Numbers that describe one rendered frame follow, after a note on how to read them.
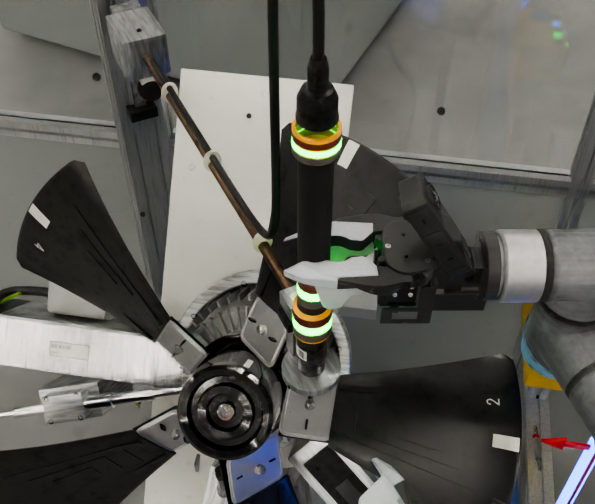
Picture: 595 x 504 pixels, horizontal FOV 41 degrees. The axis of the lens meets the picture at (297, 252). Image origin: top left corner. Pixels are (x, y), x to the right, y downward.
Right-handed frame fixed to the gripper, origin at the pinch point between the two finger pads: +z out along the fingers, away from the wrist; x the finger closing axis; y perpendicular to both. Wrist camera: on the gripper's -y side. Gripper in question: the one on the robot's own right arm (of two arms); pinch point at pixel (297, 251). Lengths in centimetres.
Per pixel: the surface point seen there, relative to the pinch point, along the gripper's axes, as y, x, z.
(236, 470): 32.9, -6.4, 7.3
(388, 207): 4.5, 11.1, -10.6
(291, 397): 28.1, 1.1, 0.5
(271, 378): 23.7, 1.0, 2.9
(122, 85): 24, 63, 30
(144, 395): 35.6, 6.4, 20.7
